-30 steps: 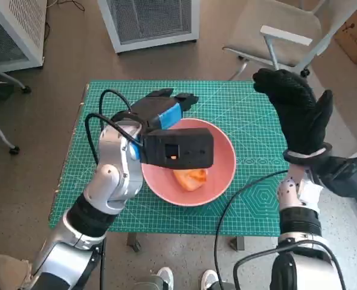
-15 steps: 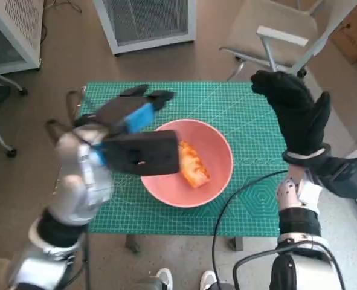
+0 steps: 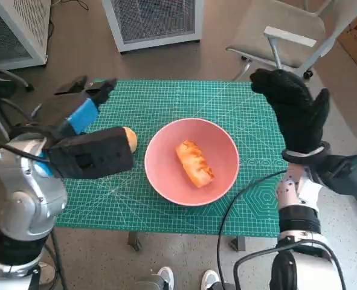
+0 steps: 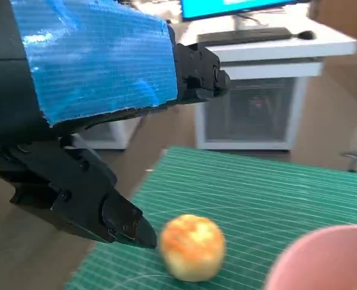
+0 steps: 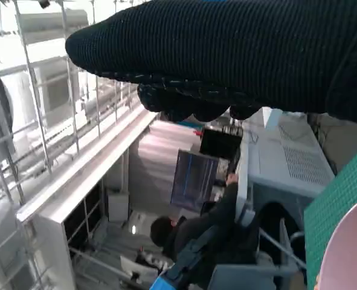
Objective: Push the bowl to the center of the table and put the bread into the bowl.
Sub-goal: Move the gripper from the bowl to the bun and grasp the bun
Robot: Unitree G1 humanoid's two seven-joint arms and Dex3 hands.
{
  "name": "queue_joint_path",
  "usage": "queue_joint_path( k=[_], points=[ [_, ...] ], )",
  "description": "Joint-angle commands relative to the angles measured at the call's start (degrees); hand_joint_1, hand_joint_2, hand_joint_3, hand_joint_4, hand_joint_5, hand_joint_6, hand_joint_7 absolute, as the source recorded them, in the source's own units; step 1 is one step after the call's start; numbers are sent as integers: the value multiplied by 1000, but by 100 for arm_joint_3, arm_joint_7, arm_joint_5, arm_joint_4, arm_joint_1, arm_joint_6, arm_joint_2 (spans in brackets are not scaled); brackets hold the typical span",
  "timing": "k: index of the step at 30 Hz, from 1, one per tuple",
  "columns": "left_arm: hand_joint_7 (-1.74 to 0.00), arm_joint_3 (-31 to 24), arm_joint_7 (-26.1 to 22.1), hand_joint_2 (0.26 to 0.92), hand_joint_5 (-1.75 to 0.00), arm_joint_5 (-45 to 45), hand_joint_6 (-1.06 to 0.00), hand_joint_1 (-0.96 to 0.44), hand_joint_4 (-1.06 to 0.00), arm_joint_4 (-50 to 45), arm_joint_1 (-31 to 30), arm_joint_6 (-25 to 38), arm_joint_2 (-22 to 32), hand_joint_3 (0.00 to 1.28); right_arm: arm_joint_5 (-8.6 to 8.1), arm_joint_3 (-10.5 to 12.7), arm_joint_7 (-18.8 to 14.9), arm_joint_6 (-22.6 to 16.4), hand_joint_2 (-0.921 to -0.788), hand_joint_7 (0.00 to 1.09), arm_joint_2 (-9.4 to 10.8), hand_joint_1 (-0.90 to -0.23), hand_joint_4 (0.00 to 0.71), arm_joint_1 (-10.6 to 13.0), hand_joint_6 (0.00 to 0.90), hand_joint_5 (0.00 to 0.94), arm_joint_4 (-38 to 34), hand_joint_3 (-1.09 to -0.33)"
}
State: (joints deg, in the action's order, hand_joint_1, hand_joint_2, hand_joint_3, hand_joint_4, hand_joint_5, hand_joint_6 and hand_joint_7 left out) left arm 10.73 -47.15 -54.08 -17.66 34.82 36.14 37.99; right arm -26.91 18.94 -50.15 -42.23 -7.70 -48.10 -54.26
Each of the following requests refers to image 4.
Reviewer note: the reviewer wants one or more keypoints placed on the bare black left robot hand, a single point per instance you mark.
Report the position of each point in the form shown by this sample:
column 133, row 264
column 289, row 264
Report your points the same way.
column 99, row 60

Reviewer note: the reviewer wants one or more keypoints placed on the round bread bun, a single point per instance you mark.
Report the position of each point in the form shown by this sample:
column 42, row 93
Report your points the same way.
column 193, row 247

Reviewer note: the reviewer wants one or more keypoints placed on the pink bowl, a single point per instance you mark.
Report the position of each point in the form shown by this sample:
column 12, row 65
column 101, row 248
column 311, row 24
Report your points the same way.
column 323, row 262

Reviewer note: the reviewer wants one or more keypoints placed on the computer monitor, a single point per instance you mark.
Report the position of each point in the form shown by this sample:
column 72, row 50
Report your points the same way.
column 226, row 7

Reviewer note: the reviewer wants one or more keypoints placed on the black keyboard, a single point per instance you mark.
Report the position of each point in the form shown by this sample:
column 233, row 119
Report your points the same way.
column 244, row 34

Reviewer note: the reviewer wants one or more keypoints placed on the white mesh cabinet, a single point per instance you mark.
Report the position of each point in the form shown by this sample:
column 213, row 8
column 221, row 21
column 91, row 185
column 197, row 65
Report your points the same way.
column 250, row 121

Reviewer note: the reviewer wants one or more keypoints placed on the white desk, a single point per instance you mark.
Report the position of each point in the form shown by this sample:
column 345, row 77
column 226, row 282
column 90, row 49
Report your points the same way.
column 287, row 51

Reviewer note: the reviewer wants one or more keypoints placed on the green cutting mat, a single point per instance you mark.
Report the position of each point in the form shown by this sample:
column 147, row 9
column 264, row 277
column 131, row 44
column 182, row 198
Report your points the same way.
column 256, row 187

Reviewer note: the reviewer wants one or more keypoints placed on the black computer mouse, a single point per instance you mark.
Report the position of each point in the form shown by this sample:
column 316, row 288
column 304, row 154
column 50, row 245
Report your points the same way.
column 305, row 35

